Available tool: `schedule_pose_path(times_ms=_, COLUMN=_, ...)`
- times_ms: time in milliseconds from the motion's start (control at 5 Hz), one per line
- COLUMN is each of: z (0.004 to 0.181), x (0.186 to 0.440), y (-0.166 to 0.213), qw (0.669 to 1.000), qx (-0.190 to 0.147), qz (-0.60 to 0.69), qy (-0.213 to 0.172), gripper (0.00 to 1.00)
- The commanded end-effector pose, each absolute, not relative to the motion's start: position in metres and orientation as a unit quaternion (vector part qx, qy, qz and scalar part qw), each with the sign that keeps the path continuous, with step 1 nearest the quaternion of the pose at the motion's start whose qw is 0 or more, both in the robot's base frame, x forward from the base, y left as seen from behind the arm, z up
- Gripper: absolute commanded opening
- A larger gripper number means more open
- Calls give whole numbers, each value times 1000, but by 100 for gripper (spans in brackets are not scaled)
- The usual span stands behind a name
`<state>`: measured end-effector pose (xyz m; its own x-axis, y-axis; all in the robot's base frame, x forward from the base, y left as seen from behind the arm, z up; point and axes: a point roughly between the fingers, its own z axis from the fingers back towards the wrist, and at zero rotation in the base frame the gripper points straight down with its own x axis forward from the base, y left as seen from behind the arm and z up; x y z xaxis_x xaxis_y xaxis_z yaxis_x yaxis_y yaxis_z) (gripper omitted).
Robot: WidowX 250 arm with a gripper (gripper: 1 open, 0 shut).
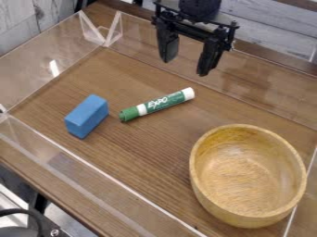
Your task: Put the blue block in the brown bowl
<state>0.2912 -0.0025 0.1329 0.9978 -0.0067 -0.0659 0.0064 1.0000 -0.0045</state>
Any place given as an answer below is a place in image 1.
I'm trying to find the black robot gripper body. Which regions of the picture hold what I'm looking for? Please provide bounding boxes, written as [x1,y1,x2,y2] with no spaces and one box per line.
[152,0,239,51]

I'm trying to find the blue rectangular block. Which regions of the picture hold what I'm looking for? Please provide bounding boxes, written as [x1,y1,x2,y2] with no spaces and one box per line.
[64,94,108,139]

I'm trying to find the black metal table frame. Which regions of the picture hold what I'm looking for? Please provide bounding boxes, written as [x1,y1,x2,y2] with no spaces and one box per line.
[0,165,72,237]

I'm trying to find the clear acrylic tray walls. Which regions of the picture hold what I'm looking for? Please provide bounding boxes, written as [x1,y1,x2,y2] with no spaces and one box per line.
[0,6,317,237]

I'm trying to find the black cable lower left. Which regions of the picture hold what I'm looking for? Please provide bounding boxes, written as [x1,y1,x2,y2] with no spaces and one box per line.
[0,207,47,237]

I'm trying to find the brown wooden bowl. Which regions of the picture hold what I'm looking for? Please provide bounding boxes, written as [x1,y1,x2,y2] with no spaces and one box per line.
[190,124,307,229]

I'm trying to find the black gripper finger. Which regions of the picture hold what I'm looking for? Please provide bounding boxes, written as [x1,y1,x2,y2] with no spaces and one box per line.
[196,37,223,77]
[156,19,179,63]

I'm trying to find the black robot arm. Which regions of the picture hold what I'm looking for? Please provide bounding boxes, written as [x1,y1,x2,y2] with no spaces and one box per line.
[151,0,239,77]

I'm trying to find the green Expo dry-erase marker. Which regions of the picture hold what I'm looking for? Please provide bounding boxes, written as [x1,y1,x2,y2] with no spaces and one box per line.
[119,87,195,122]

